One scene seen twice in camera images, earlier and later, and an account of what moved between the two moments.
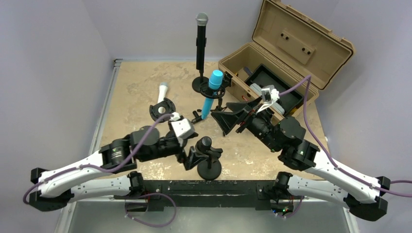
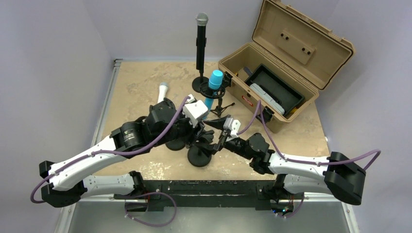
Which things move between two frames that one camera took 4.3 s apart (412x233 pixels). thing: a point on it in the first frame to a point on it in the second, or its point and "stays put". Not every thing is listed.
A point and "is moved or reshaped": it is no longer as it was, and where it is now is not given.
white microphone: [162, 91] stays put
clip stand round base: [211, 174] is moved or reshaped
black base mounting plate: [160, 193] stays put
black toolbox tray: [265, 75] stays put
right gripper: [227, 120] to [219, 123]
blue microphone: [215, 81] stays put
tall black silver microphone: [201, 20] stays put
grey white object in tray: [279, 109] stays put
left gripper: [193, 157] to [192, 133]
